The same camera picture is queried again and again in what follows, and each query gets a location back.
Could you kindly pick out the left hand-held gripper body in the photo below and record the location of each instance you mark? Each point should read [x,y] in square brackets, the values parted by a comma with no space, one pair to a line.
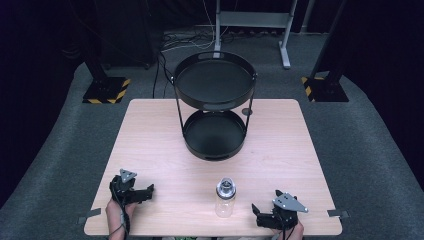
[124,190]

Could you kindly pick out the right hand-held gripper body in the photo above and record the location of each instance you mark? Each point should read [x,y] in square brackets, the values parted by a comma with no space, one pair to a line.
[286,208]

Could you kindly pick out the clear plastic bottle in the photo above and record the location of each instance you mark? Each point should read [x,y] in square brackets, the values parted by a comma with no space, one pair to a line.
[225,199]

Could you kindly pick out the black two-tier round rack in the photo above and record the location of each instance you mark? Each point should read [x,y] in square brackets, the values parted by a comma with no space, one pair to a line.
[214,100]

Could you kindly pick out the person's left hand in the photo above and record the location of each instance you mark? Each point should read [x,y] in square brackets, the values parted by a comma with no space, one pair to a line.
[116,213]

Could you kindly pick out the person's right hand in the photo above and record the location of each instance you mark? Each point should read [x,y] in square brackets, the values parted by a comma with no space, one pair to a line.
[293,232]

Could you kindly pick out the grey tape strip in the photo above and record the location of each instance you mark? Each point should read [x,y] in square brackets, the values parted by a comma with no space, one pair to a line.
[89,215]
[338,213]

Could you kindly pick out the black stand with striped base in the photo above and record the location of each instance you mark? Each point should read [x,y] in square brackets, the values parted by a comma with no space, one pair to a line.
[106,90]
[328,88]

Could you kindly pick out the grey metal stand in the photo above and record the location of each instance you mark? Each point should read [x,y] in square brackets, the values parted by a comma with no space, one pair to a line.
[253,19]

